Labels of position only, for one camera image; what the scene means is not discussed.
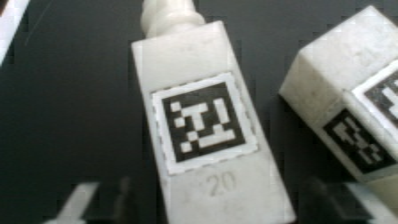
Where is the white square tabletop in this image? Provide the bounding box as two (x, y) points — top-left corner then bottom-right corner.
(0, 0), (29, 65)

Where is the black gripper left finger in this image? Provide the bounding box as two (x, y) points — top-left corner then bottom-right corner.
(42, 177), (133, 224)

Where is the white table leg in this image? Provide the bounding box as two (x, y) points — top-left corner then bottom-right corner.
(131, 0), (294, 224)
(278, 7), (398, 185)

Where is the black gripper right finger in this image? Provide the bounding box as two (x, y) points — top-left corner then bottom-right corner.
(300, 176), (398, 224)

